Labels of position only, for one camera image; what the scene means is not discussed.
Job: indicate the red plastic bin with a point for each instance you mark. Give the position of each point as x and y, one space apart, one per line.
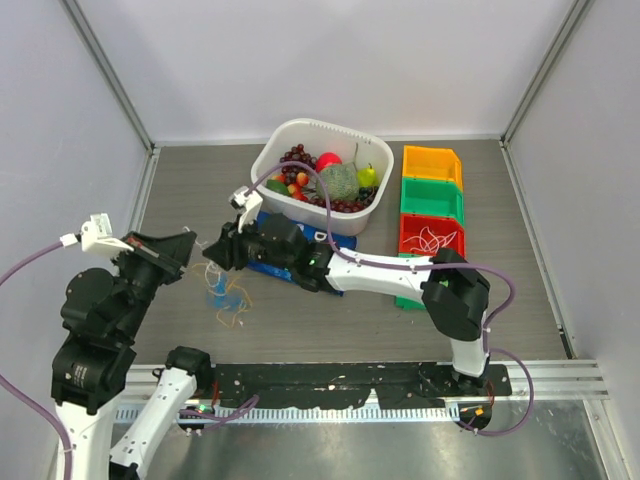
426 235

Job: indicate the green pear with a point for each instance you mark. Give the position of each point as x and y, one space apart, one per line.
367 177

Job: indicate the dark red grape bunch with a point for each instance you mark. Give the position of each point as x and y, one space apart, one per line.
298 154

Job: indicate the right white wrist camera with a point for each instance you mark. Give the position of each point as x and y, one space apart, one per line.
247 203

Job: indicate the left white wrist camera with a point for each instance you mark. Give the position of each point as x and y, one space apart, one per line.
96 237

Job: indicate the blue Doritos chip bag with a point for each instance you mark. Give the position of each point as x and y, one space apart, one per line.
311 234

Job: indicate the green plastic bin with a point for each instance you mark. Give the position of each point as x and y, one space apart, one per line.
432 198
405 303

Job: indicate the lower dark grape bunch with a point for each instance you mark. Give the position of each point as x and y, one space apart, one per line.
364 199

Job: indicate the green lime fruit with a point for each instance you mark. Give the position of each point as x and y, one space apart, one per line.
277 187

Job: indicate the lower green plastic bin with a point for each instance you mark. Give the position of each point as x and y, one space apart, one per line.
405 303

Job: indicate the red yellow cherries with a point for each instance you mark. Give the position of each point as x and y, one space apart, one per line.
295 188

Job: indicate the red apple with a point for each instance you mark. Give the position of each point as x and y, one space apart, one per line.
327 159

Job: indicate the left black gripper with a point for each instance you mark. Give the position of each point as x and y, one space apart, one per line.
171 253

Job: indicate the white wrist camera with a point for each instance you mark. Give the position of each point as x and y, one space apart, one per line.
247 203
96 237

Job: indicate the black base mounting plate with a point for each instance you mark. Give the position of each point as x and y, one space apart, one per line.
397 385

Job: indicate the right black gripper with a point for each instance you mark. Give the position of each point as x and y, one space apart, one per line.
219 253

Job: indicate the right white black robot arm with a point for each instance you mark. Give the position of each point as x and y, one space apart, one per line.
455 296

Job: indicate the green netted melon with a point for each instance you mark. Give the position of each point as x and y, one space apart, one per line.
340 181

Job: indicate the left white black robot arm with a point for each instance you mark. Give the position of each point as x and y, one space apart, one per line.
102 314

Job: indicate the orange plastic bin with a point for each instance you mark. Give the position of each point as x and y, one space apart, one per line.
430 163

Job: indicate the white slotted cable duct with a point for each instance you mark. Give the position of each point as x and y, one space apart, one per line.
370 413

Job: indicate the white plastic fruit tub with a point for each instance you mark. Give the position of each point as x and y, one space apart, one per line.
358 152

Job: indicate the upper green plastic bin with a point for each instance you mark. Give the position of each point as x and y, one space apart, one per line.
432 198

